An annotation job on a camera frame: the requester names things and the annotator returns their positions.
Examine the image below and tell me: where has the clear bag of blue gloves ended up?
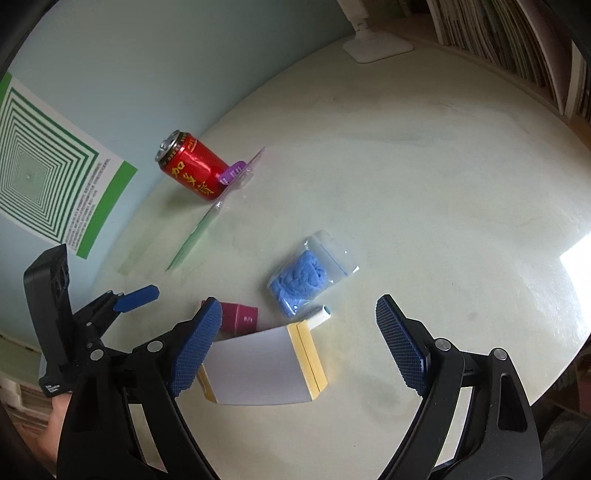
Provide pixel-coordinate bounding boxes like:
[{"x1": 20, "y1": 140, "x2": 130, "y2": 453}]
[{"x1": 267, "y1": 229, "x2": 360, "y2": 318}]

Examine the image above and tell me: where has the person's left hand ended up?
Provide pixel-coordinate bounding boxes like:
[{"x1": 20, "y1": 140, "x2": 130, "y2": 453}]
[{"x1": 28, "y1": 394, "x2": 71, "y2": 468}]

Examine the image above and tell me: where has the small white roll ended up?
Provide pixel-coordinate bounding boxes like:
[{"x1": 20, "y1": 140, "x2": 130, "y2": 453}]
[{"x1": 307, "y1": 304, "x2": 332, "y2": 330}]

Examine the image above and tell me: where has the red drink can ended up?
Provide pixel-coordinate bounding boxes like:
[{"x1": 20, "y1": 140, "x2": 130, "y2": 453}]
[{"x1": 154, "y1": 130, "x2": 232, "y2": 202}]

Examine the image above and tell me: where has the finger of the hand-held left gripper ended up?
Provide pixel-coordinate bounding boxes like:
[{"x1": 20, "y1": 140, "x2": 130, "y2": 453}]
[{"x1": 71, "y1": 285, "x2": 160, "y2": 352}]

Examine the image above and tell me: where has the yellow notepad with white cover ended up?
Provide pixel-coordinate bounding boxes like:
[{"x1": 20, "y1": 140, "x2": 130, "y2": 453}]
[{"x1": 196, "y1": 320, "x2": 328, "y2": 406}]

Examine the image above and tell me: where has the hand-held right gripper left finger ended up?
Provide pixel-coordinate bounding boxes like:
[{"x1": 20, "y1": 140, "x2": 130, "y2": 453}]
[{"x1": 58, "y1": 298, "x2": 223, "y2": 480}]

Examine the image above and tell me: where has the clear bag purple cap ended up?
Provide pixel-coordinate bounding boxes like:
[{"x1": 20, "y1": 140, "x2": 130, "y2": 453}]
[{"x1": 203, "y1": 147, "x2": 267, "y2": 222}]

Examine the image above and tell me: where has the white lamp base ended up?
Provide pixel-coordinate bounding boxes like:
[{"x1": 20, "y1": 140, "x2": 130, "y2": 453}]
[{"x1": 337, "y1": 0, "x2": 414, "y2": 64}]

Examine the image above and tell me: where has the row of books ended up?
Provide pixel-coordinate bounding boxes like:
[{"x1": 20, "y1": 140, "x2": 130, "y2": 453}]
[{"x1": 425, "y1": 0, "x2": 591, "y2": 123}]

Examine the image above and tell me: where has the green striped wall poster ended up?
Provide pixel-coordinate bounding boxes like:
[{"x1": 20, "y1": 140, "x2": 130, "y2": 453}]
[{"x1": 0, "y1": 71, "x2": 138, "y2": 259}]

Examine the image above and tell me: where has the magenta small box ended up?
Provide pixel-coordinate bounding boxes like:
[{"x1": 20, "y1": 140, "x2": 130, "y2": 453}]
[{"x1": 201, "y1": 300, "x2": 258, "y2": 342}]

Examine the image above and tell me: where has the purple plastic clip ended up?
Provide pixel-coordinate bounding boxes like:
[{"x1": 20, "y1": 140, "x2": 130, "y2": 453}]
[{"x1": 217, "y1": 160, "x2": 247, "y2": 186}]

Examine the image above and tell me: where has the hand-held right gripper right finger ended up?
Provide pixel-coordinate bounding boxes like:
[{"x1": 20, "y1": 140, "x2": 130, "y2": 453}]
[{"x1": 375, "y1": 295, "x2": 544, "y2": 480}]

